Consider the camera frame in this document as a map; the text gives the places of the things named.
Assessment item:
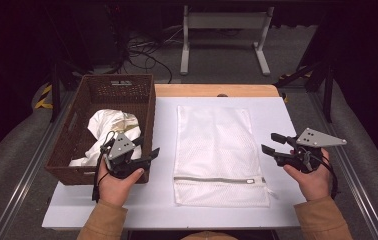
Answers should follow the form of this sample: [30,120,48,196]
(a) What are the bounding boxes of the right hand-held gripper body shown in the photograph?
[275,127,348,174]

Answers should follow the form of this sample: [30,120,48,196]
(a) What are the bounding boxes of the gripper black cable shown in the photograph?
[91,130,117,204]
[310,151,341,200]

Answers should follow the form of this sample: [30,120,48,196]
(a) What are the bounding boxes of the person's left hand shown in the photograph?
[96,162,145,208]

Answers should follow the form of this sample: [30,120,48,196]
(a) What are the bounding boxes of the white table board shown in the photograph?
[41,96,308,231]

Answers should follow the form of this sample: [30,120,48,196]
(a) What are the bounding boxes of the person's lap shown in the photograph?
[180,230,239,240]

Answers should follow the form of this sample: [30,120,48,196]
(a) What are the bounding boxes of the black metal stand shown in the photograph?
[49,61,95,123]
[273,58,335,123]

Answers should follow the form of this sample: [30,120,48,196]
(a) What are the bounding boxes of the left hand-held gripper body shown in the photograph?
[100,132,142,180]

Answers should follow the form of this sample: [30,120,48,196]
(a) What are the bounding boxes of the yellow black striped tape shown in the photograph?
[34,83,54,110]

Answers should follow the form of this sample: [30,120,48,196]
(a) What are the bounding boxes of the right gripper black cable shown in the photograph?
[310,151,341,200]

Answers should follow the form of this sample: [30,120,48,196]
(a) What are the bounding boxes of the brown wicker basket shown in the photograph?
[45,73,157,186]

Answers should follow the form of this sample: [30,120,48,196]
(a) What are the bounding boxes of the white metal stand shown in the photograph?
[180,4,275,77]

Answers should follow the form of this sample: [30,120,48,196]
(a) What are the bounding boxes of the aluminium rail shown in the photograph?
[0,89,78,240]
[310,89,378,240]

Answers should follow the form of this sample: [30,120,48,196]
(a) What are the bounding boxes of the white garment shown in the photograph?
[69,109,144,168]

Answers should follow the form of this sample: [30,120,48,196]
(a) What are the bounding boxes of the person's right hand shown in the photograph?
[283,148,333,202]

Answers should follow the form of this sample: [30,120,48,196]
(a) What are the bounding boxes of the white mesh laundry bag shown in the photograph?
[172,105,272,209]

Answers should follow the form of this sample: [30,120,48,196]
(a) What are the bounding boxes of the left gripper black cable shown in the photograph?
[91,130,117,204]

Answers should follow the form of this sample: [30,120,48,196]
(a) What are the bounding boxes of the black floor cables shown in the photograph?
[110,28,185,84]

